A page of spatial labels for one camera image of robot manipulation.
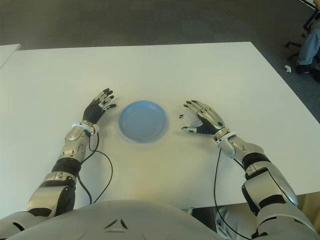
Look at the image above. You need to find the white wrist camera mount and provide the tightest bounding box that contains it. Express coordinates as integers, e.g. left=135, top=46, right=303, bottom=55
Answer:
left=72, top=121, right=100, bottom=136
left=212, top=128, right=237, bottom=147

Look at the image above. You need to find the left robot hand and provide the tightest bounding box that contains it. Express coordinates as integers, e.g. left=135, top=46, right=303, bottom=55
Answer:
left=83, top=87, right=118, bottom=125

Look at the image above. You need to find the blue plastic plate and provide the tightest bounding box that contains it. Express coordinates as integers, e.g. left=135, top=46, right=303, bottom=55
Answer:
left=118, top=100, right=170, bottom=144

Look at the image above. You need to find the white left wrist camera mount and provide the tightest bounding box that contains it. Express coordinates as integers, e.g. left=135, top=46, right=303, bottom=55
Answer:
left=72, top=121, right=100, bottom=136

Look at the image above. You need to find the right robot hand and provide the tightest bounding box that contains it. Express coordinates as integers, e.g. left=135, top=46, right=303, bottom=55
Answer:
left=181, top=99, right=226, bottom=137

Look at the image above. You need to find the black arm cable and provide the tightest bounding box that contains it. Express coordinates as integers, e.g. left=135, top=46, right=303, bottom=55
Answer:
left=213, top=147, right=248, bottom=240
left=76, top=131, right=114, bottom=205

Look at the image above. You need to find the seated person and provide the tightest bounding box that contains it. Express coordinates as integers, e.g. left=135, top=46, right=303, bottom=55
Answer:
left=296, top=28, right=320, bottom=83

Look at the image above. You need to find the white side table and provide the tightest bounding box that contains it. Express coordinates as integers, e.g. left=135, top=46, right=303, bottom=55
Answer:
left=0, top=44, right=22, bottom=70

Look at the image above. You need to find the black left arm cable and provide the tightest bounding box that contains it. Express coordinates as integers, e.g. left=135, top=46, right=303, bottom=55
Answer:
left=76, top=131, right=114, bottom=205

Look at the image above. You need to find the grey robot torso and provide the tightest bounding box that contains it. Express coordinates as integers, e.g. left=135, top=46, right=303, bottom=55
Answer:
left=7, top=199, right=216, bottom=240

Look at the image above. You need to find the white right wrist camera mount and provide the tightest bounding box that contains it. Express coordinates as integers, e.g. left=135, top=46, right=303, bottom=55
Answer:
left=212, top=128, right=237, bottom=147

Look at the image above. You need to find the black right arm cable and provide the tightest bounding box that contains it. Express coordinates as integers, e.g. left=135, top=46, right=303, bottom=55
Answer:
left=213, top=147, right=248, bottom=240

